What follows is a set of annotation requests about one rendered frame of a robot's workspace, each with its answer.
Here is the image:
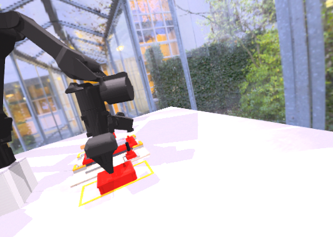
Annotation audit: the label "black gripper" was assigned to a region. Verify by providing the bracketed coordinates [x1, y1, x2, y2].
[81, 105, 118, 174]

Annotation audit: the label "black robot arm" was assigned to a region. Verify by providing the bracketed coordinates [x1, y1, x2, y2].
[0, 11, 134, 169]

